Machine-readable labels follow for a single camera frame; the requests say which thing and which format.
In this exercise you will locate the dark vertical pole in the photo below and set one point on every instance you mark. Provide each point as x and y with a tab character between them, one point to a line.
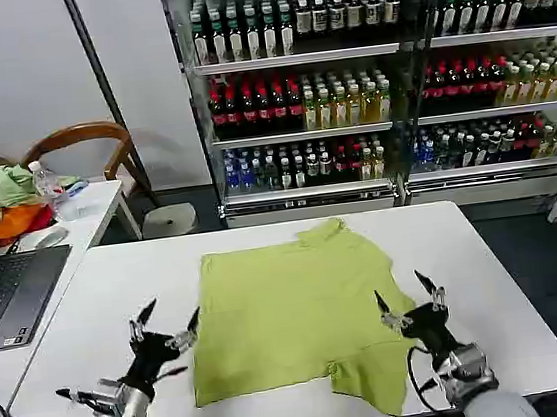
103	82

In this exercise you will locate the grey computer mouse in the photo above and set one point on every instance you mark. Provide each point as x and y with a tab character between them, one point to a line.
51	238

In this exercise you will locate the blue flat item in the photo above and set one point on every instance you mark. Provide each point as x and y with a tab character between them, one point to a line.
75	187

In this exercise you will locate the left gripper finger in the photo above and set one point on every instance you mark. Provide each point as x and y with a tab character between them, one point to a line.
145	320
190	335

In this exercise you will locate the grey laptop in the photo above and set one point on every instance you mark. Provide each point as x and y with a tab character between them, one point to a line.
11	289

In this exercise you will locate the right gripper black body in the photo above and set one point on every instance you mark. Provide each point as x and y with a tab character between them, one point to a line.
430	327

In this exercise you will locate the white side table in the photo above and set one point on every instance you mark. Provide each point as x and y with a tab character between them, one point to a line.
105	193

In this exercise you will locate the clear plastic water bottle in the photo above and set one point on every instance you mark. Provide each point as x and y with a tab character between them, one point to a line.
44	187

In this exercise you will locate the orange cloth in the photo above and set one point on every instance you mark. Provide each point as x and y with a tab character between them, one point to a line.
13	221

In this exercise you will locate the clear plastic bag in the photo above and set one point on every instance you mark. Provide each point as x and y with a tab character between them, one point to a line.
79	208

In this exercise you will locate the shelf unit with bottles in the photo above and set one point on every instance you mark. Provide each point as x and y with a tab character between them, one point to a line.
297	106
496	83

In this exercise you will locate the green cloth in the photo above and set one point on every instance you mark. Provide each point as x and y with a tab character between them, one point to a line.
4	187

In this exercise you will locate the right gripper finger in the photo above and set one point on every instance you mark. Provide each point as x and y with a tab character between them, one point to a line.
437	298
393	320

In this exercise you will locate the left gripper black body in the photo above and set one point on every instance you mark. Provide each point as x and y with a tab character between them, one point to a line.
152	356

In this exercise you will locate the green shirt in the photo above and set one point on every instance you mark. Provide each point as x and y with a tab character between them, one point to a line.
290	313

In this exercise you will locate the wooden chair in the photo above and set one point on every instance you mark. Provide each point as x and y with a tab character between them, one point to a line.
81	135

